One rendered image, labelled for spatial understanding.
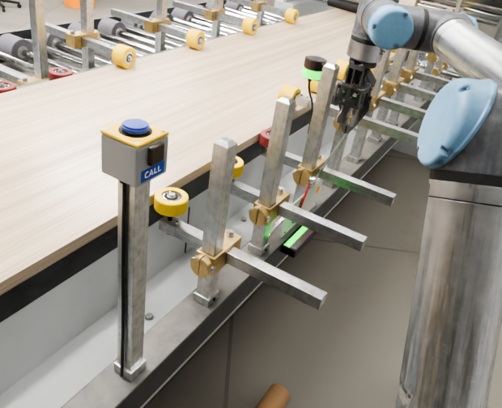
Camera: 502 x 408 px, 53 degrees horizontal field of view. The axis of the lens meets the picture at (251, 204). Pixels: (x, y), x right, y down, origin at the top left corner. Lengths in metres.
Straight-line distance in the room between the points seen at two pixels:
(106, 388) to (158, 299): 0.35
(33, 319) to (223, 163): 0.49
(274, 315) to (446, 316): 1.60
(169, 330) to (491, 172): 0.76
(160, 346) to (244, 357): 0.96
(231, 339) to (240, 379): 0.19
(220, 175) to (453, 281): 0.52
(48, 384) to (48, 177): 0.46
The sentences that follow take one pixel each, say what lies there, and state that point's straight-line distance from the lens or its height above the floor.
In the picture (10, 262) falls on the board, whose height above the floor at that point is 0.90.
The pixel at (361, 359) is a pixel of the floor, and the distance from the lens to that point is 2.17.
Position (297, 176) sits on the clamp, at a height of 0.85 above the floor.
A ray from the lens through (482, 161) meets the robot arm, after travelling 0.65.
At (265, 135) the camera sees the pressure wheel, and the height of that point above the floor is 0.91.
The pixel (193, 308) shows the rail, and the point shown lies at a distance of 1.19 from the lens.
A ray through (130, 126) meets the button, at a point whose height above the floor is 1.23.
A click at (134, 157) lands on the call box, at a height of 1.20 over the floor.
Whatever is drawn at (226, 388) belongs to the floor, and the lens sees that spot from 1.94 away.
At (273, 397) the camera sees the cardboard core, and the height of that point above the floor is 0.08.
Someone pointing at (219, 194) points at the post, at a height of 1.01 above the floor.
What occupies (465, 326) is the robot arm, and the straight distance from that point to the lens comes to 0.67.
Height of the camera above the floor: 1.54
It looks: 32 degrees down
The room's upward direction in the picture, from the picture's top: 10 degrees clockwise
